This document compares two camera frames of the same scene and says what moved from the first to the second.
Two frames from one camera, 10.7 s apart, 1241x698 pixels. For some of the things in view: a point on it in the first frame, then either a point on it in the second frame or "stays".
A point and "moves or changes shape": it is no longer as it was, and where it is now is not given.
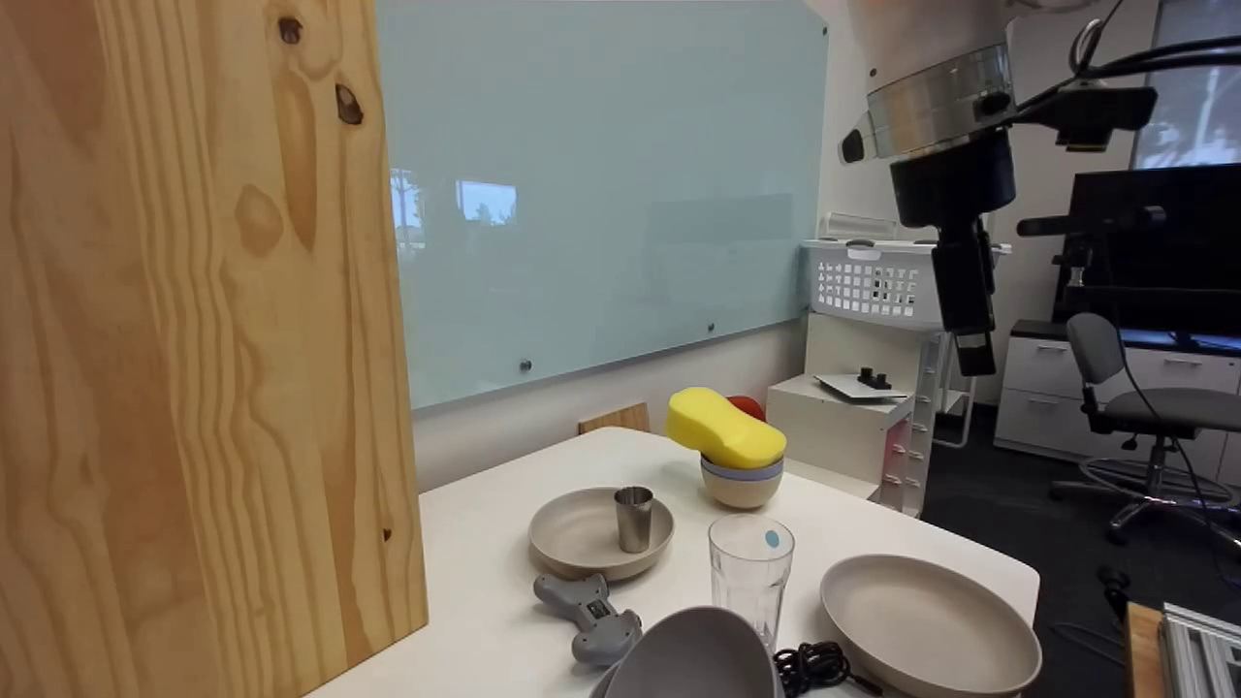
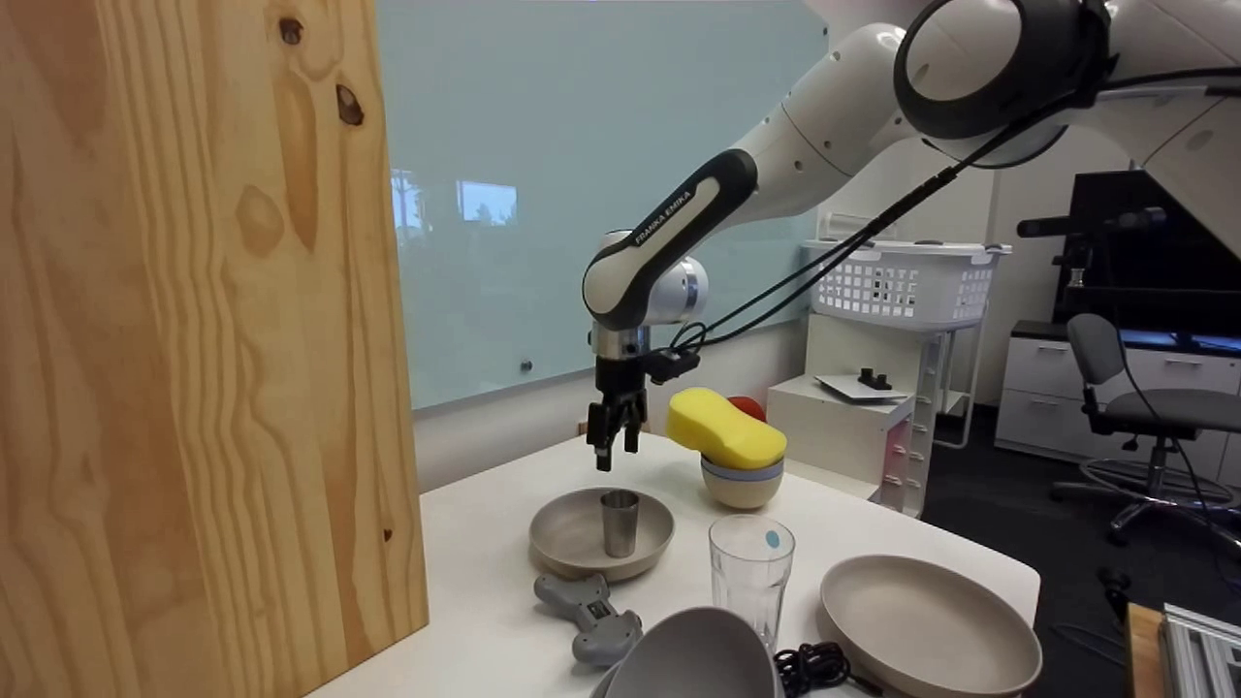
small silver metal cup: [635, 516] moves or changes shape
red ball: [752, 406] stays
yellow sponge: [723, 432] stays
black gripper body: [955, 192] to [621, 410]
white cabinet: [829, 432] stays
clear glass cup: [752, 563] stays
